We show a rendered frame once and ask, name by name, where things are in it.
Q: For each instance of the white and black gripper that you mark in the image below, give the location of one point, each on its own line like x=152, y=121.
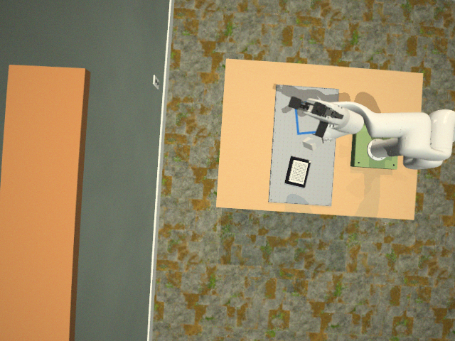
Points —
x=320, y=110

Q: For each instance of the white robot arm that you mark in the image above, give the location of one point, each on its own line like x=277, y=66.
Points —
x=423, y=140

